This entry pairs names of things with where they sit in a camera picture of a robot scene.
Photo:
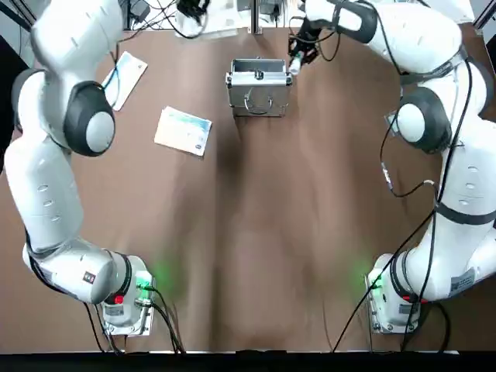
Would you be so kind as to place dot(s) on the white disinfectant bottle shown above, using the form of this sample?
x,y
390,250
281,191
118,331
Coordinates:
x,y
295,66

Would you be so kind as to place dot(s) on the white side table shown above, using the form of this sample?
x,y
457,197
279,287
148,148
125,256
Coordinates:
x,y
271,24

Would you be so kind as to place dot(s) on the long blue white packet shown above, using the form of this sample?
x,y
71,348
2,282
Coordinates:
x,y
129,77

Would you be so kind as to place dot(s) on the aluminium frame post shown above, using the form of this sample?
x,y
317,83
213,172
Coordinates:
x,y
257,17
485,13

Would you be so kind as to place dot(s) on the white paper sheet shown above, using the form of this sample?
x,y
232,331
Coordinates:
x,y
217,27

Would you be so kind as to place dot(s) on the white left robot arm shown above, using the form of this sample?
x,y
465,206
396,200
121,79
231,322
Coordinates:
x,y
46,186

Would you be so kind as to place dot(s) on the aluminium first-aid case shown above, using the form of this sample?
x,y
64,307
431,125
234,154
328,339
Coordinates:
x,y
255,85

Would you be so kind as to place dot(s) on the black power adapter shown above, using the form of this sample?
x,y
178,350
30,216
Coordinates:
x,y
139,9

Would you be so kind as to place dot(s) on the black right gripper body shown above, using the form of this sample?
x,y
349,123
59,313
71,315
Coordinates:
x,y
309,32

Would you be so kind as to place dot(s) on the blue white flat packet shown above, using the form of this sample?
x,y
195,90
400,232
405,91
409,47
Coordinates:
x,y
182,129

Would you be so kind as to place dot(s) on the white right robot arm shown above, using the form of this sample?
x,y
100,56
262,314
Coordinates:
x,y
465,186

